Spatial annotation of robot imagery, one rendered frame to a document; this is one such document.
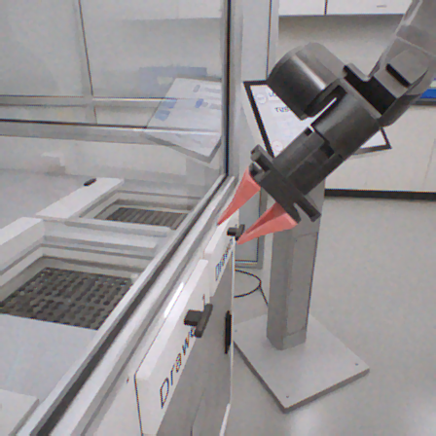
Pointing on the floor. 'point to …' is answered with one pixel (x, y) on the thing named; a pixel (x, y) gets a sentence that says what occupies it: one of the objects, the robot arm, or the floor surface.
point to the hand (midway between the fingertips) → (233, 229)
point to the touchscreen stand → (295, 325)
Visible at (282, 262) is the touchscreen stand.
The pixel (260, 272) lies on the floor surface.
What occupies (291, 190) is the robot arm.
